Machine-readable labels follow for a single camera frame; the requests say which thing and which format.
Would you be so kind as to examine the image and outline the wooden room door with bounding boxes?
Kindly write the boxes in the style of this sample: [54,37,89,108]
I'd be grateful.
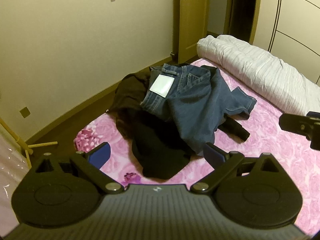
[178,0,208,63]

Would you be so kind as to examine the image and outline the white rolled duvet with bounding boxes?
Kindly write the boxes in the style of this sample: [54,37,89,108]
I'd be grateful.
[197,35,319,115]

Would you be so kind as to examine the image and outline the white paper label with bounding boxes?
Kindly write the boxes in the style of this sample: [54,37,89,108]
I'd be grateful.
[149,74,175,98]

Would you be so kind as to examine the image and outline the wooden rack frame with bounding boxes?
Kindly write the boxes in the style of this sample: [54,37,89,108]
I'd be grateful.
[0,118,58,168]

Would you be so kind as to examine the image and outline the low wall socket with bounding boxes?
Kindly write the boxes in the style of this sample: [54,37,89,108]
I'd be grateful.
[20,107,30,118]

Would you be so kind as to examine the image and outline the blue denim jeans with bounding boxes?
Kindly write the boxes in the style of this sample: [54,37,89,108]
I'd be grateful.
[141,64,257,155]

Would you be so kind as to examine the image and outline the cream wardrobe with black lines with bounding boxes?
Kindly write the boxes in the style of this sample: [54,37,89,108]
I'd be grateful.
[249,0,319,85]

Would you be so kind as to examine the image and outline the pink floral bed sheet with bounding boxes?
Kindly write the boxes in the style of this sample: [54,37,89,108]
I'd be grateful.
[74,69,319,235]

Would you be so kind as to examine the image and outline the black jacket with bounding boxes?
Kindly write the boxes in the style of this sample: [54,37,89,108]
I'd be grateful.
[107,72,251,181]

